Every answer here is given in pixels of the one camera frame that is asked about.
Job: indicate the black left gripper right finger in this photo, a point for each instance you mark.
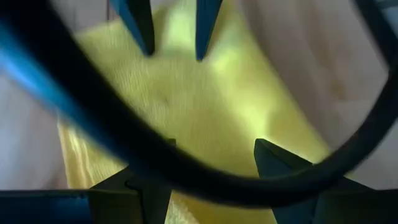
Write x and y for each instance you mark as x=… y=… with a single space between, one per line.
x=280 y=161

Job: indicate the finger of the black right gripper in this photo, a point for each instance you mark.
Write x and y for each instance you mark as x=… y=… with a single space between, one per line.
x=206 y=21
x=140 y=21

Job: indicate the yellow microfiber towel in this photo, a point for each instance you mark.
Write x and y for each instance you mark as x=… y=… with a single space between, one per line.
x=202 y=109

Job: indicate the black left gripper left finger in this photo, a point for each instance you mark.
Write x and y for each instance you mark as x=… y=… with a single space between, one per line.
x=118 y=205

